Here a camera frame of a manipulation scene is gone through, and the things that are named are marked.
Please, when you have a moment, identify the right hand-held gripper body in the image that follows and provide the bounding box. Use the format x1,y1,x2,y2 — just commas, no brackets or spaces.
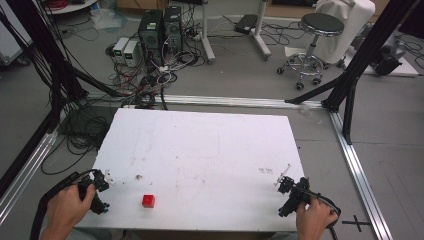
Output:
277,175,313,218

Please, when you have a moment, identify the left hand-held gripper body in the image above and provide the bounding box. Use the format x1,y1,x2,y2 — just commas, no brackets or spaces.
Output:
78,169,111,215

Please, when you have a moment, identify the red cube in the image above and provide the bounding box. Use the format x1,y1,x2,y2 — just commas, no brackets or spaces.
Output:
141,194,156,209

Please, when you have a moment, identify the person's right hand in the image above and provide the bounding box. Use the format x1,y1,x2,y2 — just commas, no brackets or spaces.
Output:
295,196,340,240

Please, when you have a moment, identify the person's left hand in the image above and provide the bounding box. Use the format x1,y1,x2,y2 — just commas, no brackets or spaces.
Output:
45,183,98,240

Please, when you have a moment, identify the black tape cross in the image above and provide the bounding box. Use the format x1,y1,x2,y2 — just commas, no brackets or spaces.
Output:
341,214,372,233

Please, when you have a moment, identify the grey bench power supply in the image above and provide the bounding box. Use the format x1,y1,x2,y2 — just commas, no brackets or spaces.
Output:
112,36,131,58
122,40,142,68

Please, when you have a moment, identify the white desk leg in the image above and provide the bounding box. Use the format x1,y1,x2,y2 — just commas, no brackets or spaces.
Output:
250,0,273,62
199,0,217,65

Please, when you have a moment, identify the large black computer tower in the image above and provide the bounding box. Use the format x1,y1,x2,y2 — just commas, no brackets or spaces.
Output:
137,9,165,67

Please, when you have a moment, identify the black device on board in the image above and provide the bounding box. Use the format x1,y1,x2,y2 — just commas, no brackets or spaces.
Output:
370,45,405,77

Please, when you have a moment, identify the clear plastic bag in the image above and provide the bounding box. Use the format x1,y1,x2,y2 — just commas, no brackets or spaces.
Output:
89,7,128,32

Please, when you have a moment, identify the black chrome swivel stool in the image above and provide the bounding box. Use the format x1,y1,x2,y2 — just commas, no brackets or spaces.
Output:
276,12,346,92

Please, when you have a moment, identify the flat black box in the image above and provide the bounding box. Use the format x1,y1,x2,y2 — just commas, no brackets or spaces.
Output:
233,13,259,35

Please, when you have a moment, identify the slim black computer tower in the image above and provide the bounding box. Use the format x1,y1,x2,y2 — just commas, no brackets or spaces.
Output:
162,5,184,55

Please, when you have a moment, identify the grey cabinet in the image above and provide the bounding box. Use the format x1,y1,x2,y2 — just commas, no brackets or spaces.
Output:
0,13,34,67

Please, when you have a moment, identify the white cloth-covered chair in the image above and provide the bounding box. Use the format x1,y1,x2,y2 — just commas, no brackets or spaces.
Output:
314,0,376,65

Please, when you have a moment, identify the round white table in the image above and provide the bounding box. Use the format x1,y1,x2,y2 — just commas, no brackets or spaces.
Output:
42,0,100,16

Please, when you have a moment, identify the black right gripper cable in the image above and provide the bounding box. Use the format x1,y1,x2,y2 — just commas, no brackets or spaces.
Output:
293,185,342,240

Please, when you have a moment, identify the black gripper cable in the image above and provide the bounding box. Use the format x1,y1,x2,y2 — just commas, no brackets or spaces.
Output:
293,185,342,240
29,168,101,240

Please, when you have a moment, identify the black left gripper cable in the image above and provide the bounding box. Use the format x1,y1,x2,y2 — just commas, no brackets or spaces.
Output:
29,168,101,240

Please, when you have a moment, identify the black cable bundle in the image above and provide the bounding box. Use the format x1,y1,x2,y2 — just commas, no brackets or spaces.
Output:
40,105,118,176

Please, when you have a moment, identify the aluminium floor rail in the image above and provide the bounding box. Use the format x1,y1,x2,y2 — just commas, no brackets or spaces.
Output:
328,109,395,240
0,129,60,225
85,93,324,110

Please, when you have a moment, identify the black frame strut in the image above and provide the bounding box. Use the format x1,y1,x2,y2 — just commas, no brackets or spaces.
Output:
342,77,359,146

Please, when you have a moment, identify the tangle of floor cables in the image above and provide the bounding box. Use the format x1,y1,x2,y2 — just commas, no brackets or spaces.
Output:
105,19,214,111

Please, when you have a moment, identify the black frame post with cables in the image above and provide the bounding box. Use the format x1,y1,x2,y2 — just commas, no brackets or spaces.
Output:
0,0,128,134

